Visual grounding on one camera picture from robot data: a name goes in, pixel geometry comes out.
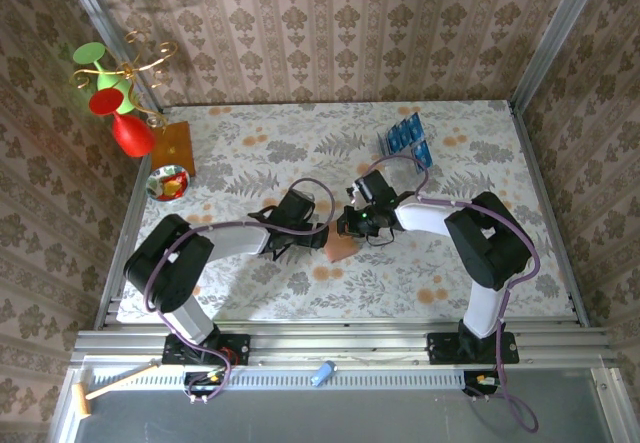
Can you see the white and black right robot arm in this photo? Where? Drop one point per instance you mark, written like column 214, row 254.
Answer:
column 425, row 218

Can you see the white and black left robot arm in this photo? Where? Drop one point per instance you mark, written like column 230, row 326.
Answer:
column 235, row 240

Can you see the blue credit card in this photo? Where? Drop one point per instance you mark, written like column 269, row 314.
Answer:
column 416, row 124
column 394, row 138
column 424, row 153
column 405, row 131

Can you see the blue tray rack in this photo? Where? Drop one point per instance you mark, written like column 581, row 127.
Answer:
column 382, row 143

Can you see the floral tablecloth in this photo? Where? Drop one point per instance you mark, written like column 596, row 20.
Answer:
column 300, row 128

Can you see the red wrapped candy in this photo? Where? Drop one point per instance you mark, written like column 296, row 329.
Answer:
column 180, row 178

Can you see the blue plastic tube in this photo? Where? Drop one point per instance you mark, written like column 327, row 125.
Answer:
column 322, row 374

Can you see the yellow wrapped candy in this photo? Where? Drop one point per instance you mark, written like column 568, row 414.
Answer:
column 173, row 188

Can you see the patterned candy bowl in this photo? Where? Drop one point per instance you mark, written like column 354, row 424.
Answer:
column 157, row 183

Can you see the orange wooden rack base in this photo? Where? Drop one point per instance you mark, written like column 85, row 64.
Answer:
column 175, row 150

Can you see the black power connector block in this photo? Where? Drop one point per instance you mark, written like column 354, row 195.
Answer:
column 482, row 383
column 200, row 383

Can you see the grey metal panel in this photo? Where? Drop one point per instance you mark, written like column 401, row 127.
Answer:
column 350, row 418

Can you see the red wine glass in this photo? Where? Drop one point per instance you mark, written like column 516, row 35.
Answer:
column 132, row 135

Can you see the wooden mallet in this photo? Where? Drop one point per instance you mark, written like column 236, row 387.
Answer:
column 82, row 400

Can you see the green wine glass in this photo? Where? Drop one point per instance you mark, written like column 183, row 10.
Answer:
column 90, row 53

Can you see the aluminium mounting rail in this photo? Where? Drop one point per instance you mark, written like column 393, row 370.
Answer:
column 340, row 343

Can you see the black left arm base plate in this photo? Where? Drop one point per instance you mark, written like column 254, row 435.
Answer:
column 240, row 348

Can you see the aluminium table side rail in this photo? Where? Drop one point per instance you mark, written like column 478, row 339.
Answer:
column 550, row 213
column 125, row 233

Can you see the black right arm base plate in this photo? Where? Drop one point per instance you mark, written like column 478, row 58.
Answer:
column 510, row 348

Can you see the aluminium frame post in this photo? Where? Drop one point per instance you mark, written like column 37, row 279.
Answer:
column 555, row 38
column 100, row 18

